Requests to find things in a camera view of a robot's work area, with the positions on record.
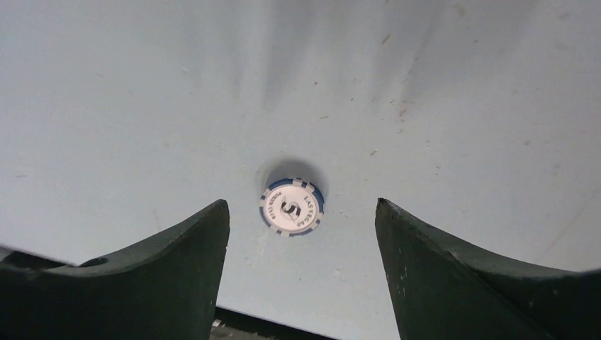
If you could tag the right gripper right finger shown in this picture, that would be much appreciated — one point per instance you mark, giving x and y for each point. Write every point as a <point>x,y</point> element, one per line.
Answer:
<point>443,287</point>

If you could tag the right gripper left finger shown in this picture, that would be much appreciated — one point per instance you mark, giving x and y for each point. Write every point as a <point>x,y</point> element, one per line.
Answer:
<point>162,287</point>

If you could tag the white poker chip front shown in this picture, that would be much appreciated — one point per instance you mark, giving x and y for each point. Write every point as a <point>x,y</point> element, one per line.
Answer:
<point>292,207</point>

